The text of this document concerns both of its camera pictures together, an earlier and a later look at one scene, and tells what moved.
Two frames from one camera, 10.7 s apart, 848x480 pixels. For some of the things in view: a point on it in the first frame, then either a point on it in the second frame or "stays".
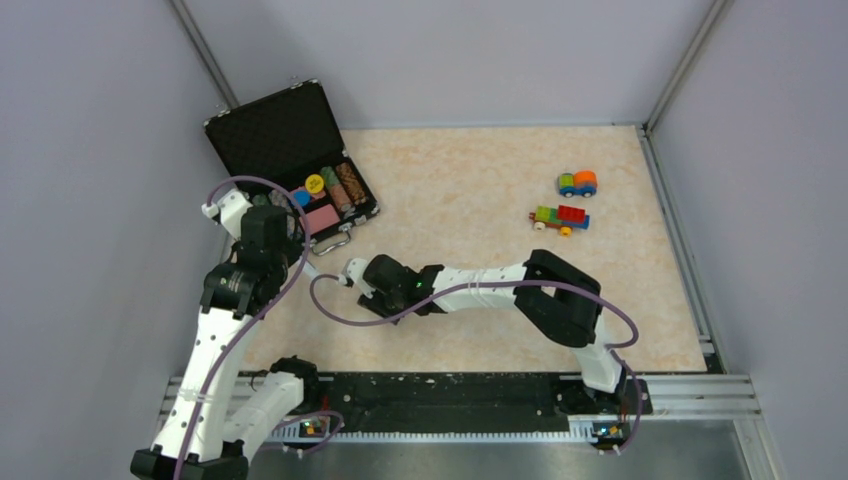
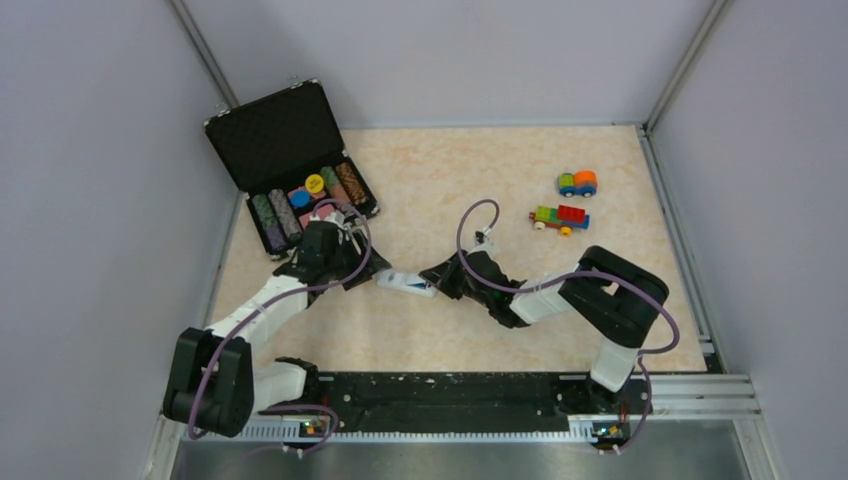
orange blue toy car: (581, 182) stays
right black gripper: (374, 303) → (443, 275)
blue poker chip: (302, 197) stays
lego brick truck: (563, 217) stays
